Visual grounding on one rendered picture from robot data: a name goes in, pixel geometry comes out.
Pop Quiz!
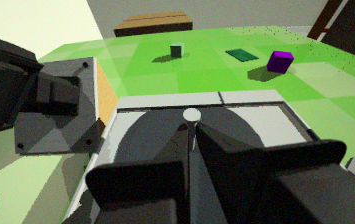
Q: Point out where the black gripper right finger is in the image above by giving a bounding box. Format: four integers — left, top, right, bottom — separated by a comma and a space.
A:
195, 122, 347, 224

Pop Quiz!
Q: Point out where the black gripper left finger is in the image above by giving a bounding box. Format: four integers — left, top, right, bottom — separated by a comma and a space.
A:
85, 123, 191, 224

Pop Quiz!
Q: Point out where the grey metal pin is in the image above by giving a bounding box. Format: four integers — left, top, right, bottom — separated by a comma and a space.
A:
183, 108, 201, 151

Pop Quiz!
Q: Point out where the dark grey round disc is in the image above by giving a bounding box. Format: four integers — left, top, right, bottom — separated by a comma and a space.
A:
115, 105, 264, 224

